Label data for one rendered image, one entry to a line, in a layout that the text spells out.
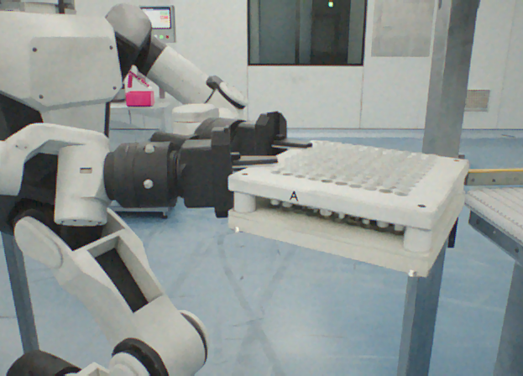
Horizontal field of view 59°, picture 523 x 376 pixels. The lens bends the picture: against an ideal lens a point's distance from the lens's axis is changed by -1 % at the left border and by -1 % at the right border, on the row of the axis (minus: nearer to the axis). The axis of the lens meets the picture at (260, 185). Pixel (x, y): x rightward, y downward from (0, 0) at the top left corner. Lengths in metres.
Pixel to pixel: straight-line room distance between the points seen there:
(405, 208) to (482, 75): 5.81
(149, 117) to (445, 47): 2.24
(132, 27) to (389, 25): 4.92
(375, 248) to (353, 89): 5.35
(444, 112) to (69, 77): 0.75
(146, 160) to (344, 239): 0.26
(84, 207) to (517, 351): 0.99
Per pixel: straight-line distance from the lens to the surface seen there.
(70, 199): 0.62
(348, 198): 0.50
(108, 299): 0.96
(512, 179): 1.16
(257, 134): 0.72
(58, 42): 0.90
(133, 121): 3.04
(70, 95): 0.92
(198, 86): 1.10
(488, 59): 6.28
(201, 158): 0.59
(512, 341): 1.26
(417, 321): 1.24
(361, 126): 5.91
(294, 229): 0.54
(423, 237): 0.50
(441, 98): 1.05
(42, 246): 1.00
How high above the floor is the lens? 1.17
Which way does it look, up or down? 18 degrees down
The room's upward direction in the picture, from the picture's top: straight up
